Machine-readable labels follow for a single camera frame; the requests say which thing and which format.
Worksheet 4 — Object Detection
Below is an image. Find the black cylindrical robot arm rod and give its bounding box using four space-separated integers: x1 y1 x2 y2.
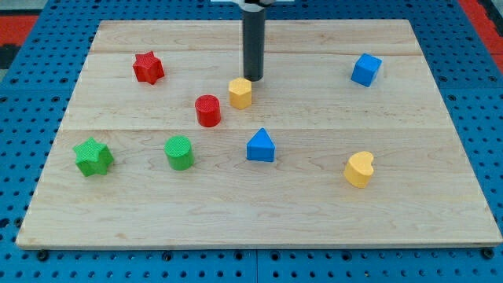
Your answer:
239 1 266 82

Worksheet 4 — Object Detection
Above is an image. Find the blue cube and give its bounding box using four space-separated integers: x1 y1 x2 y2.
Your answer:
351 53 382 87

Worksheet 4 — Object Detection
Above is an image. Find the blue triangle block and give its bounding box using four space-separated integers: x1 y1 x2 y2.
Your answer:
246 128 276 162

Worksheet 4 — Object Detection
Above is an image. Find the yellow hexagon block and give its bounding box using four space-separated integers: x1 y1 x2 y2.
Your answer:
228 78 252 109

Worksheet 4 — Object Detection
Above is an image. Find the red cylinder block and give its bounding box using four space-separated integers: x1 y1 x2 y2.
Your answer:
194 94 221 127

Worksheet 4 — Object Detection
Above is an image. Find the green cylinder block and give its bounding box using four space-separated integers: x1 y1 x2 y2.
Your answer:
164 135 194 171

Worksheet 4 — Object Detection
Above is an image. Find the light wooden board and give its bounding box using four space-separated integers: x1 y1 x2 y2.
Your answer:
17 20 502 250

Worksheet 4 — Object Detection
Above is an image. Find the yellow heart block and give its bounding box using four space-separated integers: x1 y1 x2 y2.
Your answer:
343 151 374 189

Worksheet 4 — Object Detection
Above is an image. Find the red star block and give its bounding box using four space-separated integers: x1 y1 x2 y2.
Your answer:
132 51 165 85

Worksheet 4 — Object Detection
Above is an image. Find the green star block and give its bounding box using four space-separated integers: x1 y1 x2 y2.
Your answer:
73 137 114 177

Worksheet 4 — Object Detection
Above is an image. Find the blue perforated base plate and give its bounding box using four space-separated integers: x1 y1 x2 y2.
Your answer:
1 1 502 282

